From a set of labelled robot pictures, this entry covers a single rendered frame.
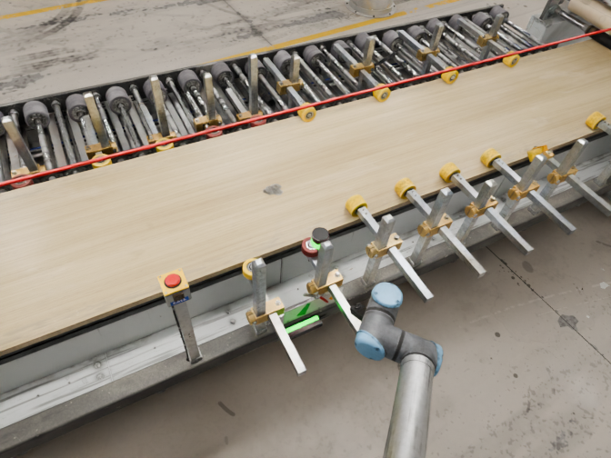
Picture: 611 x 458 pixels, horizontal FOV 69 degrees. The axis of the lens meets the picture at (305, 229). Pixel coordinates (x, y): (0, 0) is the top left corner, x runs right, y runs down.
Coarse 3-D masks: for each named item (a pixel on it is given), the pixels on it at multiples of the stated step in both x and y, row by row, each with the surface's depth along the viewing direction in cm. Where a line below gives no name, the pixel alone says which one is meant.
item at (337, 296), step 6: (312, 258) 177; (312, 264) 178; (330, 288) 169; (336, 288) 169; (336, 294) 167; (342, 294) 168; (336, 300) 167; (342, 300) 166; (342, 306) 164; (348, 306) 165; (342, 312) 165; (348, 312) 163; (348, 318) 162; (354, 318) 162; (354, 324) 160; (354, 330) 161
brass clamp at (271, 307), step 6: (270, 300) 166; (270, 306) 164; (276, 306) 164; (282, 306) 164; (246, 312) 163; (252, 312) 162; (270, 312) 163; (276, 312) 164; (282, 312) 167; (252, 318) 161; (258, 318) 161; (264, 318) 163
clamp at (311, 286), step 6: (336, 270) 173; (330, 276) 171; (312, 282) 169; (330, 282) 170; (336, 282) 170; (342, 282) 172; (306, 288) 171; (312, 288) 167; (318, 288) 167; (324, 288) 169
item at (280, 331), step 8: (248, 280) 174; (272, 320) 162; (280, 328) 160; (280, 336) 158; (288, 336) 158; (288, 344) 156; (288, 352) 155; (296, 352) 155; (296, 360) 153; (296, 368) 151; (304, 368) 151
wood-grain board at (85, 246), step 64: (576, 64) 281; (256, 128) 218; (320, 128) 222; (384, 128) 226; (448, 128) 229; (512, 128) 234; (576, 128) 238; (64, 192) 184; (128, 192) 186; (192, 192) 189; (256, 192) 192; (320, 192) 194; (384, 192) 197; (0, 256) 162; (64, 256) 164; (128, 256) 166; (192, 256) 168; (256, 256) 171; (0, 320) 147; (64, 320) 149
